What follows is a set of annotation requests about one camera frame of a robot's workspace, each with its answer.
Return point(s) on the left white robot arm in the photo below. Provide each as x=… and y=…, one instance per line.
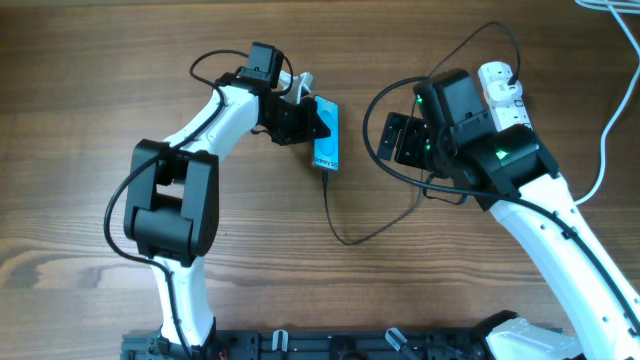
x=172, y=205

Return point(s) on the white power strip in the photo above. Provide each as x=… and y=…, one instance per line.
x=512, y=114

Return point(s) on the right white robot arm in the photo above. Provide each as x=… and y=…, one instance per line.
x=512, y=174

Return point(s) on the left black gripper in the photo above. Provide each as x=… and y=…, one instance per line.
x=309, y=120

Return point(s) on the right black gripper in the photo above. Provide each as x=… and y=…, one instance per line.
x=412, y=128

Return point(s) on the white plug adapter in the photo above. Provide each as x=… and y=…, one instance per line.
x=500, y=93

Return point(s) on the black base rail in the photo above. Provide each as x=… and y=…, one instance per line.
x=393, y=343

